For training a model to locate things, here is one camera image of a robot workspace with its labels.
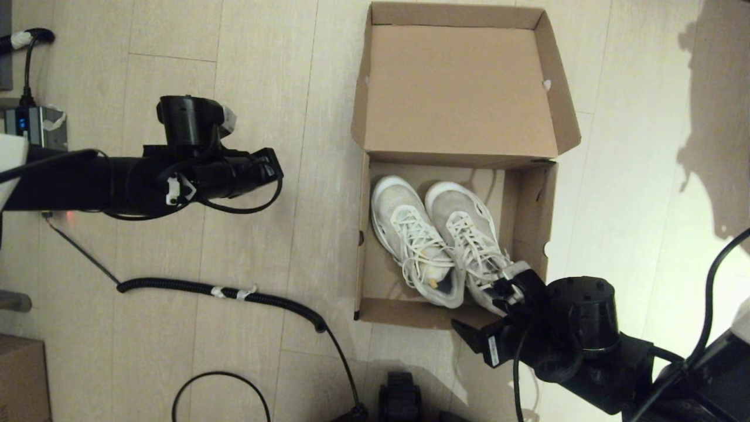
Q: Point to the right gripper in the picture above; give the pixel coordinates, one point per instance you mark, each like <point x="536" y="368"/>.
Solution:
<point x="507" y="346"/>

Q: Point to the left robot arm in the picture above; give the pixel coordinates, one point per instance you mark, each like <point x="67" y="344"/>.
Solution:
<point x="70" y="181"/>

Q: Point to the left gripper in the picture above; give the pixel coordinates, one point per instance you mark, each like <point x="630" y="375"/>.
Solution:
<point x="234" y="173"/>

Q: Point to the white lace-up sneaker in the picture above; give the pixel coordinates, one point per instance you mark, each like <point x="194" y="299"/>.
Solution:
<point x="463" y="217"/>
<point x="410" y="234"/>

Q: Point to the dark grey panel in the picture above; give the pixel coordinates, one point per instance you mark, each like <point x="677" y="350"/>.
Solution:
<point x="4" y="47"/>

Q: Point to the brown cardboard carton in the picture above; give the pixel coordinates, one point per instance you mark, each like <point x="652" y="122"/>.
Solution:
<point x="20" y="381"/>

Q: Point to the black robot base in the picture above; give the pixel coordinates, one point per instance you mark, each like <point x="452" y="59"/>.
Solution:
<point x="401" y="398"/>

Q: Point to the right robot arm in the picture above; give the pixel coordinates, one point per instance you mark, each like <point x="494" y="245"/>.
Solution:
<point x="586" y="328"/>

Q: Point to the grey power supply unit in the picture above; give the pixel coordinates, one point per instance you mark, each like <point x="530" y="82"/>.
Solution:
<point x="41" y="126"/>

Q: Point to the grey furniture foot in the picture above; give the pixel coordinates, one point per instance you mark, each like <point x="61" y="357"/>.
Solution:
<point x="14" y="300"/>

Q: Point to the brown cardboard shoe box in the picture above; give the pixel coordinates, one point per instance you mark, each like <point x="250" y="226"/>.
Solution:
<point x="463" y="88"/>

